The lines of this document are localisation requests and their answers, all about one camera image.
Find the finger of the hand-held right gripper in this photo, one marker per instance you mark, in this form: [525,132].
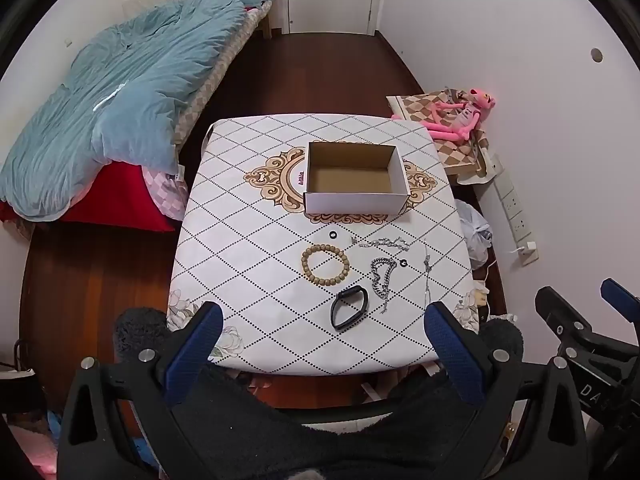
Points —
[619,292]
[560,312]

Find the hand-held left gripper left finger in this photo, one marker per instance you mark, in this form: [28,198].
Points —
[195,350]

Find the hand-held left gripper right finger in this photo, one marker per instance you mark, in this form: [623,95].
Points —
[452,355]

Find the cardboard box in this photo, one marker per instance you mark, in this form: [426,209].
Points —
[350,200]

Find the white charger plug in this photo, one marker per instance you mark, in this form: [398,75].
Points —
[528,248]

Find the person's dark fuzzy clothing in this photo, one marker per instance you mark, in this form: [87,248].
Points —
[240,420]

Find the diamond pattern tablecloth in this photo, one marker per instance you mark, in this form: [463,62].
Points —
[250,285]

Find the white power strip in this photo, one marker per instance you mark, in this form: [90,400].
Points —
[515,210]

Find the white plastic bag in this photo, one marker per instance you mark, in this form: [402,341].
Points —
[475,230]

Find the pink checked pillow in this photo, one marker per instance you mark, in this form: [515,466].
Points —
[165,190]

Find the red blanket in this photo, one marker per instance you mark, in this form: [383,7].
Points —
[115,195]

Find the pink plush toy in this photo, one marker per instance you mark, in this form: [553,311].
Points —
[465,115]

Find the brown checkered blanket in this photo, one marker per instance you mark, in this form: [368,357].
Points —
[420,105]

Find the bed with checked mattress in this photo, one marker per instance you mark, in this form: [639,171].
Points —
[210,85]

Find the light blue duvet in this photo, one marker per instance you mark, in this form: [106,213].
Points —
[125,85]

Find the round wall cap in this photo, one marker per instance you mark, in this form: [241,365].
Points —
[596,55]

